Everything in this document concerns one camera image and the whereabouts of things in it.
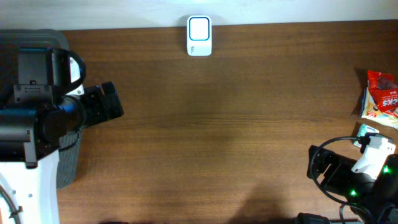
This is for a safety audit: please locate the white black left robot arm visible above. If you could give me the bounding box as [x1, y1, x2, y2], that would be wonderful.
[1, 47, 124, 223]

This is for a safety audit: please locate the grey plastic mesh basket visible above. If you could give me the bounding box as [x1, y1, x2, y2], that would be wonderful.
[1, 29, 82, 189]

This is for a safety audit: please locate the red Hacks candy bag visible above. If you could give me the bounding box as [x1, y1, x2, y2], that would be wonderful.
[368, 70, 397, 113]

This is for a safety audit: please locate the teal tissue pack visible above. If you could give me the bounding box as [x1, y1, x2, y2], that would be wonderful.
[353, 124, 380, 147]

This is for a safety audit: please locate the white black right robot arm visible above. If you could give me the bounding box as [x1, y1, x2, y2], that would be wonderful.
[307, 133, 397, 223]

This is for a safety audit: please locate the yellow snack bag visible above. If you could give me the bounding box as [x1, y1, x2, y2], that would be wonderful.
[360, 88, 397, 129]

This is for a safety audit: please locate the white barcode scanner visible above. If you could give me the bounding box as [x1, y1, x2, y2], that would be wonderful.
[187, 15, 213, 57]

